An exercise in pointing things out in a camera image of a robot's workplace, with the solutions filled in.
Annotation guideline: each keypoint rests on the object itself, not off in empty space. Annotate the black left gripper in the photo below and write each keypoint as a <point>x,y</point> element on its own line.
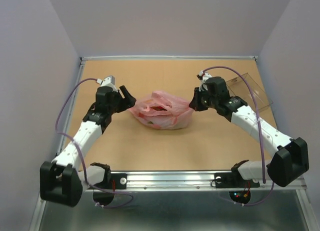
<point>127,102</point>

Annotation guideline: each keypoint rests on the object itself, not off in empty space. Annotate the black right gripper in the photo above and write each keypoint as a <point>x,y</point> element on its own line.
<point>195,102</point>

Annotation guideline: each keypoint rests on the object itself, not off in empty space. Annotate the pink plastic bag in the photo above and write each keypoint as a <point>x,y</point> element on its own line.
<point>162,111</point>

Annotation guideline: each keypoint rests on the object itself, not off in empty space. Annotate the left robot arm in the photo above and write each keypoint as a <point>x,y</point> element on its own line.
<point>64,179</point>

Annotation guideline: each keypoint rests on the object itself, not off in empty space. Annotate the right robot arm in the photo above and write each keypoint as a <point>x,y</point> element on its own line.
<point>289,156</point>

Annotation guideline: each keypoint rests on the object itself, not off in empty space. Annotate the clear plastic container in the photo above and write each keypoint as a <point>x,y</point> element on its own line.
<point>237,87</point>

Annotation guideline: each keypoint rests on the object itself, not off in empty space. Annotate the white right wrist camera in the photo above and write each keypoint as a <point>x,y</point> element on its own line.
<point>203,76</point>

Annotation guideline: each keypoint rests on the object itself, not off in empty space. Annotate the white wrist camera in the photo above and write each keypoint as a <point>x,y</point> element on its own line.
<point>203,76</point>
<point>109,81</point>

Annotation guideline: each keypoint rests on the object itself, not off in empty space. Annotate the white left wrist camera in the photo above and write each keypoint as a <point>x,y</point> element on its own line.
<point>109,81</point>

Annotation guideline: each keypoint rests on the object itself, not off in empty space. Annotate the aluminium front rail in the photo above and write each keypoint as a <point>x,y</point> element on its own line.
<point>183,181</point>

